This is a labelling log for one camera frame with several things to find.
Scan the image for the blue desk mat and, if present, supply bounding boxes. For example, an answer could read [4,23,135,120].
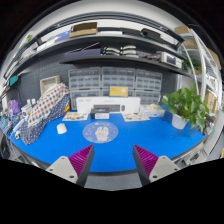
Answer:
[11,111,204,172]

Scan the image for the patterned fabric bundle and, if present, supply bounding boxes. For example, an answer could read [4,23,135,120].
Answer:
[20,83,70,145]

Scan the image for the green potted plant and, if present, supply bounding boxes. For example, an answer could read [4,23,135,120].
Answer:
[162,82,209,132]

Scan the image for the yellow label card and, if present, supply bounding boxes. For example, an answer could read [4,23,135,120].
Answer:
[109,86,128,97]

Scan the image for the illustrated card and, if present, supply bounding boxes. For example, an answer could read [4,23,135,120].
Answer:
[63,112,88,121]
[123,113,148,122]

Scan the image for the cardboard box on shelf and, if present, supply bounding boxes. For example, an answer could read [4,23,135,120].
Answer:
[69,22,98,38]

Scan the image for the left illustrated card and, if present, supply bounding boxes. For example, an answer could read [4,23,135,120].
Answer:
[63,112,88,121]

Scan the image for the grey drawer organizer cabinets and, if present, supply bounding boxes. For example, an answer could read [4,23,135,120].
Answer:
[68,67,162,110]

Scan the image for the dark wall shelf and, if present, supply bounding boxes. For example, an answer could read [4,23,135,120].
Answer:
[4,35,185,80]

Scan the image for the right illustrated card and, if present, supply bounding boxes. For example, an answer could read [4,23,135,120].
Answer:
[123,113,148,122]

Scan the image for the purple object at left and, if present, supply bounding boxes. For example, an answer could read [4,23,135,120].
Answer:
[9,100,20,116]

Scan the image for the round printed mouse pad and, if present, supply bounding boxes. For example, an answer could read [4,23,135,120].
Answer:
[82,121,118,144]

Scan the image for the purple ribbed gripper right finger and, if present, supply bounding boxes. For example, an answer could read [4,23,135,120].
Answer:
[133,145,180,186]

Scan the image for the small black white box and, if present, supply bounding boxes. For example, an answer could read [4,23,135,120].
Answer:
[90,112,110,119]

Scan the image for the white electronic instrument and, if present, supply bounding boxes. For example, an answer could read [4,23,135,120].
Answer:
[160,52,182,69]

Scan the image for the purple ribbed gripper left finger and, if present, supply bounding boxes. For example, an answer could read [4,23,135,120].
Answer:
[47,145,95,187]

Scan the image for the white woven basket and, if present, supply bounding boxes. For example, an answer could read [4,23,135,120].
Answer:
[40,75,60,94]

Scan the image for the white keyboard box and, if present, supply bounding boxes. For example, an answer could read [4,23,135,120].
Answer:
[76,97,141,113]

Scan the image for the clear plastic container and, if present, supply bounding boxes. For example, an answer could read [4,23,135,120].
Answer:
[139,104,165,117]

